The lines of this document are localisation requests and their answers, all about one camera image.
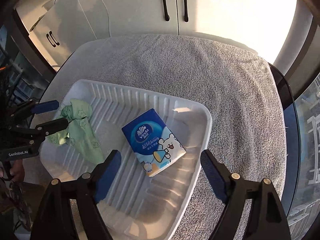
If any green fabric scrunchie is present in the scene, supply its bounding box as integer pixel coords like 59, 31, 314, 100
47, 99, 104, 165

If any blue Vinda tissue pack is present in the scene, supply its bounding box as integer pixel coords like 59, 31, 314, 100
121, 108, 186, 177

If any grey terry towel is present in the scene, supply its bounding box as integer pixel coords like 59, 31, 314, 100
42, 34, 286, 239

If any white cabinet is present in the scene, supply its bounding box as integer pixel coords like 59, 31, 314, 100
16, 0, 297, 66

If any white ribbed plastic tray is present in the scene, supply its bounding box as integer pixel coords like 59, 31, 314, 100
39, 78, 213, 240

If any black cabinet handle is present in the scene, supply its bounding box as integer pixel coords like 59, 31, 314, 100
46, 34, 56, 48
49, 31, 60, 46
183, 0, 189, 22
162, 0, 170, 22

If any white hanging cable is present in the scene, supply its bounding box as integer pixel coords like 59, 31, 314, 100
93, 0, 112, 38

